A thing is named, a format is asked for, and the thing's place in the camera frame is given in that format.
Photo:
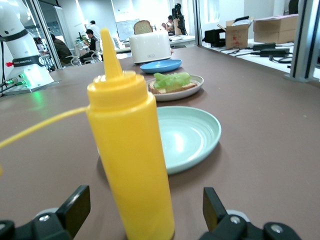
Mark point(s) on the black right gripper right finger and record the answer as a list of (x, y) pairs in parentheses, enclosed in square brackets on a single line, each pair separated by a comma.
[(217, 217)]

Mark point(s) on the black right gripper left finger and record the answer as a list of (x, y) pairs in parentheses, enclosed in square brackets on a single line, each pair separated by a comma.
[(72, 212)]

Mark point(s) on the brown bread slice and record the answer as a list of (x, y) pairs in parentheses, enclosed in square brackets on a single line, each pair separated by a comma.
[(143, 27), (175, 88)]

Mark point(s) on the green lettuce leaf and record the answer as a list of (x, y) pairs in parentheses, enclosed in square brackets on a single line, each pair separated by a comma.
[(172, 78)]

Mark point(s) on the mint green plate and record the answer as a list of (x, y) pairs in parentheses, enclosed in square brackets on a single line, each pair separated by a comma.
[(187, 137)]

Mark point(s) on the beige plate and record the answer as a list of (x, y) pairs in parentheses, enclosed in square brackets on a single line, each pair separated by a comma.
[(175, 96)]

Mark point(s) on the blue plate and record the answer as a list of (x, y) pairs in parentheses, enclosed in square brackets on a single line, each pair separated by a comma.
[(160, 66)]

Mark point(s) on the yellow squeeze bottle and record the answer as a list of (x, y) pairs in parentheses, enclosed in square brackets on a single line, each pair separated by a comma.
[(130, 150)]

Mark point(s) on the white office chair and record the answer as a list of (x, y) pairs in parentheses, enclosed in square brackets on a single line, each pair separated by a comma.
[(75, 58)]

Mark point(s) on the white side table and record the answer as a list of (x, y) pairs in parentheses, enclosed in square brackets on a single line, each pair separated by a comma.
[(250, 62)]

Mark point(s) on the person in dark jacket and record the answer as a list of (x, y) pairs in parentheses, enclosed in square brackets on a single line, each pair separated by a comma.
[(61, 50)]

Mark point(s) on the person in black shirt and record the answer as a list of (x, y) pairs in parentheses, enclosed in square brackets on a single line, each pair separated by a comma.
[(91, 45)]

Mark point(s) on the black power adapter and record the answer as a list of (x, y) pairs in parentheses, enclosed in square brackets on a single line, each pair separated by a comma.
[(275, 52), (265, 46)]

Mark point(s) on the black box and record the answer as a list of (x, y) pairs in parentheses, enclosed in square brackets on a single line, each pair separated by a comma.
[(215, 37)]

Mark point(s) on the white office desk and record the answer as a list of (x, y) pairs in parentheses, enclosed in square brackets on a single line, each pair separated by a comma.
[(182, 40)]

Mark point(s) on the white two-slot toaster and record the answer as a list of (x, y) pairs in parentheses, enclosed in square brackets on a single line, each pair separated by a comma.
[(150, 47)]

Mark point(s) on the open cardboard box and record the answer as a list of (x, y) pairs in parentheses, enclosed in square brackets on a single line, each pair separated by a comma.
[(237, 35)]

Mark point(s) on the person in white shirt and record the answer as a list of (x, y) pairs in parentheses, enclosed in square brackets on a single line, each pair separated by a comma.
[(93, 26)]

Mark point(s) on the whiteboard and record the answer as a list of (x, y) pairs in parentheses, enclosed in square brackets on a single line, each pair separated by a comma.
[(127, 28)]

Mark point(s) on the closed cardboard box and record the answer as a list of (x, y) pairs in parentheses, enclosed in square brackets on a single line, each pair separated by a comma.
[(275, 28)]

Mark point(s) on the distant seated person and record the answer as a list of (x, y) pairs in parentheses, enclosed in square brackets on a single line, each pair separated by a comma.
[(171, 23)]

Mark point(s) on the black standing robot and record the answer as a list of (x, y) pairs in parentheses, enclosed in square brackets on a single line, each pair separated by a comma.
[(180, 20)]

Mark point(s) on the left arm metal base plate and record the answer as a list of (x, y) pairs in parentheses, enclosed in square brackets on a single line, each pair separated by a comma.
[(37, 88)]

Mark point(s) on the aluminium frame post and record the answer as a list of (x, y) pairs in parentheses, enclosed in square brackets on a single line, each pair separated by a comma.
[(303, 37)]

